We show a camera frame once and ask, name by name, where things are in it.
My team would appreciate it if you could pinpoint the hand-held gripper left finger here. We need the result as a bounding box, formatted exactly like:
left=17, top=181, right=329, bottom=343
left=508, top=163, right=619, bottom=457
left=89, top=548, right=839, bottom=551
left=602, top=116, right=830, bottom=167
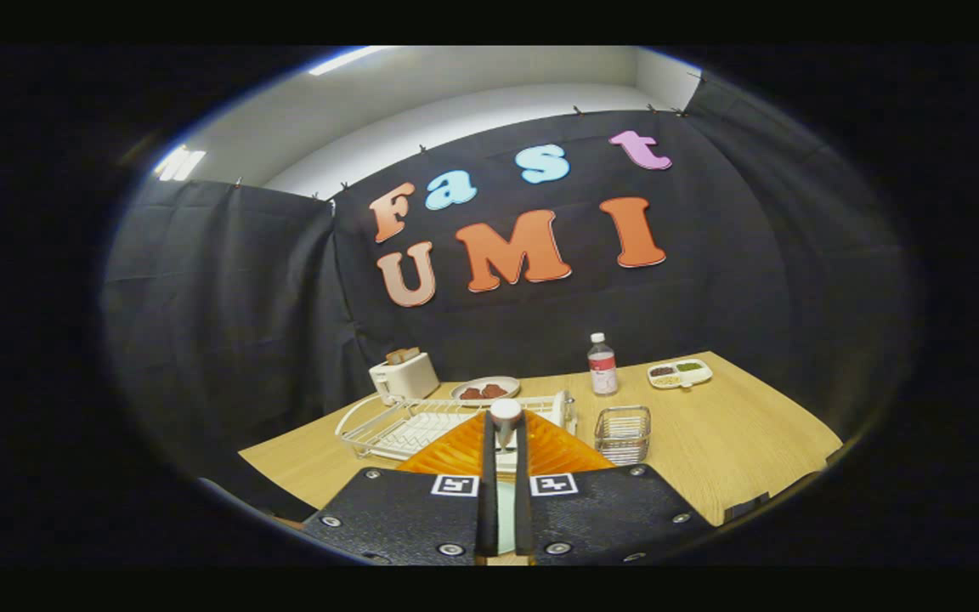
left=301, top=411, right=499, bottom=566

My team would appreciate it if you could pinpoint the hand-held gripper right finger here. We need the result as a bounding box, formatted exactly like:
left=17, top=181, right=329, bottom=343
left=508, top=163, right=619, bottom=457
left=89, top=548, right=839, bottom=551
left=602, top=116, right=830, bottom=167
left=513, top=411, right=716, bottom=566

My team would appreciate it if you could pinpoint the white wire dish rack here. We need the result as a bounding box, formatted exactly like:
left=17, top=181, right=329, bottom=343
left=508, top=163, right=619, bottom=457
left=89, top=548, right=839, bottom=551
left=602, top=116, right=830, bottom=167
left=335, top=391, right=577, bottom=464

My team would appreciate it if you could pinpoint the metal wire basket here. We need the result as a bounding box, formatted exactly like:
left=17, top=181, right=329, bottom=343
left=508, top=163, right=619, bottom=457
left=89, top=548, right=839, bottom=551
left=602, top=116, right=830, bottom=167
left=594, top=405, right=653, bottom=466

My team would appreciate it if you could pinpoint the beige plate with meat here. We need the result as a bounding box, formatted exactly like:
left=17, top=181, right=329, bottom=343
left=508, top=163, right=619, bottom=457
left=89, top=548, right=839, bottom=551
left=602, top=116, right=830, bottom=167
left=451, top=376, right=522, bottom=403

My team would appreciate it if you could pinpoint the white divided snack dish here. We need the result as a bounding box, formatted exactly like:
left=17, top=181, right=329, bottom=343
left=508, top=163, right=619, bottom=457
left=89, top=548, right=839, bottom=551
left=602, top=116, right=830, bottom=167
left=647, top=358, right=713, bottom=390

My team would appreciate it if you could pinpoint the white ribbed drain tray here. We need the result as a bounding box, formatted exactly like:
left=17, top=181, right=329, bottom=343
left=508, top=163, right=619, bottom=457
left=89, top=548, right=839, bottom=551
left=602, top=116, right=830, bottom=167
left=371, top=412, right=490, bottom=456

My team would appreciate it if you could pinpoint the cream toaster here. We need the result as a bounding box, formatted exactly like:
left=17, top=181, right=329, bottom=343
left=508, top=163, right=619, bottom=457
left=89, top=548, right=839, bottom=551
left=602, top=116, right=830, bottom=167
left=369, top=351, right=440, bottom=405

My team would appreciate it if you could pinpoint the clear water bottle red label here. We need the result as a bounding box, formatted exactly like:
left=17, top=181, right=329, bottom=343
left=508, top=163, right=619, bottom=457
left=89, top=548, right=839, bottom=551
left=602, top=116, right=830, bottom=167
left=587, top=332, right=620, bottom=397

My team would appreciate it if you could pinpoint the black backdrop cloth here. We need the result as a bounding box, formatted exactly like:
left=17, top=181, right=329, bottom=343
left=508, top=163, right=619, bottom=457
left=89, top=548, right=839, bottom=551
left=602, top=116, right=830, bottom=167
left=103, top=72, right=915, bottom=511

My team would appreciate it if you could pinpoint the ceiling light panel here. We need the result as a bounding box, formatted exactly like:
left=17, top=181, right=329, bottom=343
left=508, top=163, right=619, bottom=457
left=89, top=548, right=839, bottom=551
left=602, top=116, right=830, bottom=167
left=154, top=146, right=206, bottom=182

